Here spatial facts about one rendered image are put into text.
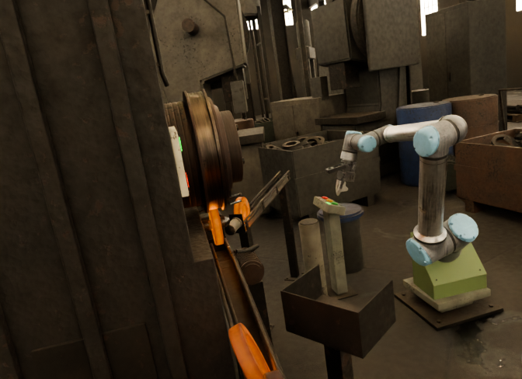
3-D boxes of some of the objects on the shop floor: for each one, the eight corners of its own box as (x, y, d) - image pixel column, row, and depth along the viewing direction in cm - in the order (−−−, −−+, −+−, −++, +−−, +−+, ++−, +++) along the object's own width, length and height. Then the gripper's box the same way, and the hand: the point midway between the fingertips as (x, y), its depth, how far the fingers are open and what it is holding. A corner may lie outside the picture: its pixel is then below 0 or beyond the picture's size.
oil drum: (467, 182, 456) (464, 99, 436) (433, 172, 512) (429, 100, 493) (512, 172, 467) (511, 92, 447) (475, 164, 524) (472, 92, 504)
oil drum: (419, 190, 450) (414, 108, 430) (391, 180, 507) (384, 107, 487) (467, 180, 461) (464, 99, 442) (433, 172, 518) (429, 99, 498)
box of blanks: (301, 229, 384) (290, 147, 367) (259, 212, 457) (248, 143, 440) (384, 202, 429) (377, 127, 412) (334, 190, 501) (327, 126, 484)
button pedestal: (335, 303, 250) (324, 206, 236) (321, 286, 273) (310, 196, 259) (360, 297, 253) (349, 200, 240) (343, 280, 276) (333, 192, 262)
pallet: (558, 116, 781) (559, 99, 774) (516, 123, 779) (516, 106, 772) (516, 113, 898) (516, 98, 891) (480, 119, 897) (479, 104, 890)
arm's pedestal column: (451, 280, 256) (450, 268, 254) (503, 311, 218) (503, 297, 216) (394, 297, 248) (393, 284, 246) (437, 331, 210) (436, 317, 208)
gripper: (359, 162, 236) (350, 199, 239) (352, 161, 245) (344, 195, 248) (345, 160, 234) (337, 196, 237) (339, 158, 243) (331, 193, 246)
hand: (336, 193), depth 242 cm, fingers closed
